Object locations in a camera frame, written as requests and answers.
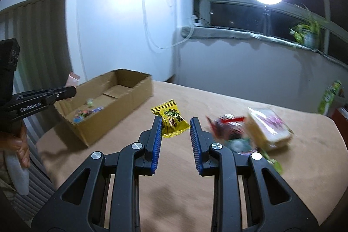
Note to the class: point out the light blue snack packet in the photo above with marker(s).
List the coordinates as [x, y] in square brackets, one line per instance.
[77, 119]

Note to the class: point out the green snack packet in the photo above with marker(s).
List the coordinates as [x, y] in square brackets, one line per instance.
[272, 162]

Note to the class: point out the grey windowsill cloth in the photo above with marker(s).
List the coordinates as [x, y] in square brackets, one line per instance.
[244, 36]

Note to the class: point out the yellow snack packet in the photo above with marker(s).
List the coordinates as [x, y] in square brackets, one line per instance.
[171, 119]

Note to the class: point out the red box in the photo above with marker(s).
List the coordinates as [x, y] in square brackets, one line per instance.
[343, 115]

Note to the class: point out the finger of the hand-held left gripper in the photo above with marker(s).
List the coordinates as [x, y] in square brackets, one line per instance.
[64, 93]

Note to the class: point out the teal snack packet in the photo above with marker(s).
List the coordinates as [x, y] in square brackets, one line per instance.
[239, 145]

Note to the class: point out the sliced bread package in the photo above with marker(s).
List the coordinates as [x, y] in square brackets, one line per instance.
[269, 128]

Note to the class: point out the person's left hand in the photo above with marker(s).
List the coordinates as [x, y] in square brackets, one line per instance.
[21, 147]

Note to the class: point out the white power strip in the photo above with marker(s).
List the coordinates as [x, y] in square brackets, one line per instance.
[198, 23]

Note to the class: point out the green paper box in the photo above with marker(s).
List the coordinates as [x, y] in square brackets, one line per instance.
[329, 98]

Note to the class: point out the brown cardboard box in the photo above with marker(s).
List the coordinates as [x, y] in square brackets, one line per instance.
[119, 101]

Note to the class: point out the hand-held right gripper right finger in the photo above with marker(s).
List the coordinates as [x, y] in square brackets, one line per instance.
[195, 145]

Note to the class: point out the pink snack packet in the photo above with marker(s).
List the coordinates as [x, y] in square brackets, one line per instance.
[73, 79]

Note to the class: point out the potted spider plant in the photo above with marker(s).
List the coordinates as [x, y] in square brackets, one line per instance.
[308, 33]

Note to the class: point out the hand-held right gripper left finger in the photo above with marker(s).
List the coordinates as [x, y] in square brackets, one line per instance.
[158, 145]

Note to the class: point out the ribbed beige panel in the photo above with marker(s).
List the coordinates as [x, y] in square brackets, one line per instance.
[40, 44]

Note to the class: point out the black tripod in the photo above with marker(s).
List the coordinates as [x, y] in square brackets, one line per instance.
[267, 20]

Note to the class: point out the white cabinet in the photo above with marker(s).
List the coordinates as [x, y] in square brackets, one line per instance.
[114, 17]

